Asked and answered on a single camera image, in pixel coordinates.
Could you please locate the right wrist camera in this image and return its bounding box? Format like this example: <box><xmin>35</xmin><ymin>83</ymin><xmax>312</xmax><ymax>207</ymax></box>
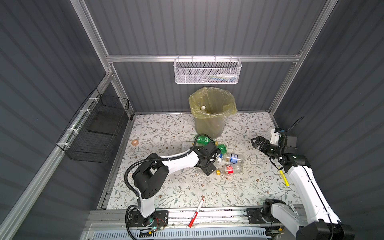
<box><xmin>270</xmin><ymin>128</ymin><xmax>297</xmax><ymax>148</ymax></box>

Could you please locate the red white marker pen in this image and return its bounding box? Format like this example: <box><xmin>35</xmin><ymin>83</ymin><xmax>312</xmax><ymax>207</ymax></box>
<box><xmin>188</xmin><ymin>198</ymin><xmax>205</xmax><ymax>228</ymax></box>

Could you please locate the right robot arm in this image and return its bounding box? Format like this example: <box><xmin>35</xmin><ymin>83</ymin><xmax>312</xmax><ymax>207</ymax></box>
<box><xmin>251</xmin><ymin>133</ymin><xmax>355</xmax><ymax>240</ymax></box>

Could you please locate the yellow marker pen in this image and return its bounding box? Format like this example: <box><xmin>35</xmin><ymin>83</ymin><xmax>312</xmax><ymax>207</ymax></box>
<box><xmin>280</xmin><ymin>170</ymin><xmax>290</xmax><ymax>187</ymax></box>

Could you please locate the mesh bin with yellow bag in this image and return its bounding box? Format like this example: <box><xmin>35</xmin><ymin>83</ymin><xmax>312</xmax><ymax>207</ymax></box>
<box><xmin>189</xmin><ymin>87</ymin><xmax>237</xmax><ymax>139</ymax></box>

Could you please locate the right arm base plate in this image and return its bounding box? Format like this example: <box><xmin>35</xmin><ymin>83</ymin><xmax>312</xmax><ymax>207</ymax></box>
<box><xmin>246</xmin><ymin>207</ymin><xmax>270</xmax><ymax>224</ymax></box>

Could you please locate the brown tape roll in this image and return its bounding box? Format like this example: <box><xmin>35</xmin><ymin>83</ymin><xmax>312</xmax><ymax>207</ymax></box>
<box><xmin>131</xmin><ymin>140</ymin><xmax>139</xmax><ymax>146</ymax></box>

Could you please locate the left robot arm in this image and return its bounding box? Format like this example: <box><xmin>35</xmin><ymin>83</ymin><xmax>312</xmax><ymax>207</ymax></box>
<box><xmin>130</xmin><ymin>142</ymin><xmax>222</xmax><ymax>218</ymax></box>

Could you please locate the green bottle near bin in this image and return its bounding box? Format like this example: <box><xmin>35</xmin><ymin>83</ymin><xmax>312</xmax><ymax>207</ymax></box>
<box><xmin>196</xmin><ymin>136</ymin><xmax>219</xmax><ymax>146</ymax></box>

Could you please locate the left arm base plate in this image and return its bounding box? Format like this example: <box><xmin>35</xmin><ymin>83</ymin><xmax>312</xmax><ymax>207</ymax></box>
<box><xmin>126</xmin><ymin>210</ymin><xmax>169</xmax><ymax>228</ymax></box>

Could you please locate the black wire wall basket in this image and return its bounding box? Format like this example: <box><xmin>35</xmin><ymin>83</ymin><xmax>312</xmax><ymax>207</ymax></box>
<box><xmin>57</xmin><ymin>92</ymin><xmax>130</xmax><ymax>164</ymax></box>

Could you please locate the clear bottle blue label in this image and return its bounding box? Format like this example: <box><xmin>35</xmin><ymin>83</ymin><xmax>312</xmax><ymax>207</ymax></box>
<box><xmin>217</xmin><ymin>153</ymin><xmax>245</xmax><ymax>165</ymax></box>

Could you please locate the white wire wall basket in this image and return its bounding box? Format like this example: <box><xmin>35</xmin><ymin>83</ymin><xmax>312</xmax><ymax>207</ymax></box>
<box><xmin>173</xmin><ymin>59</ymin><xmax>242</xmax><ymax>85</ymax></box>

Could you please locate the clear bottle red label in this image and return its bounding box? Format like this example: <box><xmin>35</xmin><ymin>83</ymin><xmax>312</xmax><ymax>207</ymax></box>
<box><xmin>216</xmin><ymin>165</ymin><xmax>243</xmax><ymax>176</ymax></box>

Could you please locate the black corrugated cable hose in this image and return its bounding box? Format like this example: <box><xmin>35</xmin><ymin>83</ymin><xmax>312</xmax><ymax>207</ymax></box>
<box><xmin>123</xmin><ymin>133</ymin><xmax>215</xmax><ymax>240</ymax></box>

